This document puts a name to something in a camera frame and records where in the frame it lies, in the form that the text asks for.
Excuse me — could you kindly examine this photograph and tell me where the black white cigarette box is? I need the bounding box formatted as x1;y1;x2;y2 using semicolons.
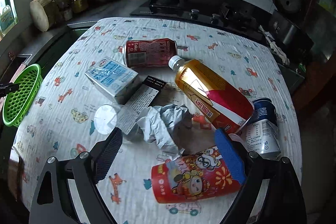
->
125;76;167;114

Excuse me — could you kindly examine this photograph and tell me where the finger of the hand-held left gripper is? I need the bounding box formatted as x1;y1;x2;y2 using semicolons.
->
0;83;20;95

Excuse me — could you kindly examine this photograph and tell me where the clear plastic cup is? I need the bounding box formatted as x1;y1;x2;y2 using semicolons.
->
94;104;143;144

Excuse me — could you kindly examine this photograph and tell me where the white paper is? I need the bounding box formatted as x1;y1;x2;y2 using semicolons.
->
136;104;191;156

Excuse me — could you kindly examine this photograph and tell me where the blue white drink can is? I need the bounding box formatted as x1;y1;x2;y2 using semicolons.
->
238;97;281;159

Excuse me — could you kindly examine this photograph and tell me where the white blue milk carton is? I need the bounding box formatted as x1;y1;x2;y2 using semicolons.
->
84;56;141;104

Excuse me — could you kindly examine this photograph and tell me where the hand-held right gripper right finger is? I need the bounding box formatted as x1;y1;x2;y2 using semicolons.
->
214;127;307;224

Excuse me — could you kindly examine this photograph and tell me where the black gas stove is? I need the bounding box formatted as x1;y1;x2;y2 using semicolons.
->
130;0;263;33

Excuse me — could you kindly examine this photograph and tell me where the round wooden chopping block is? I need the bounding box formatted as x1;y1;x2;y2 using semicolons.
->
29;0;59;32

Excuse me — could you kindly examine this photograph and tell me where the black rice cooker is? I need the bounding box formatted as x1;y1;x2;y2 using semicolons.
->
269;0;314;52

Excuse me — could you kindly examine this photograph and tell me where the red drink can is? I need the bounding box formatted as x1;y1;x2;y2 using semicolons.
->
123;38;178;68

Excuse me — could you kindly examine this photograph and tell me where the kitchen window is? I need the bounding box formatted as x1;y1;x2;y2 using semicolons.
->
0;0;19;35

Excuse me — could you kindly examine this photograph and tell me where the printed white blanket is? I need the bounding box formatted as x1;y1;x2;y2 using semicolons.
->
10;17;303;224

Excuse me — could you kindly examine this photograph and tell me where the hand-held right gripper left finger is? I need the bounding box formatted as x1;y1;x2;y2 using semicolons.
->
28;127;124;224

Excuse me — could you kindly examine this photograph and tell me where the white crumpled rag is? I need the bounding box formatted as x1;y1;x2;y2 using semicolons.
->
259;26;290;65

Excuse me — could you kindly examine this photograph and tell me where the red printed paper cup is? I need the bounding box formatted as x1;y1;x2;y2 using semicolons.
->
151;145;247;204

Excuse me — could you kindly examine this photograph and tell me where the steel kitchen sink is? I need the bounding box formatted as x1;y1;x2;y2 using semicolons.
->
0;54;32;85

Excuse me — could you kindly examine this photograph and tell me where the green plastic basket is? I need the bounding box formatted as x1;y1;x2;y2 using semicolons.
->
2;64;44;128

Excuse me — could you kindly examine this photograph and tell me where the gold red tea bottle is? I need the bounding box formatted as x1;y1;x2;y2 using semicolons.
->
168;55;255;134

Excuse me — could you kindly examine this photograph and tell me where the small white-lidded jar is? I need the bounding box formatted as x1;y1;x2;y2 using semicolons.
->
60;2;73;21

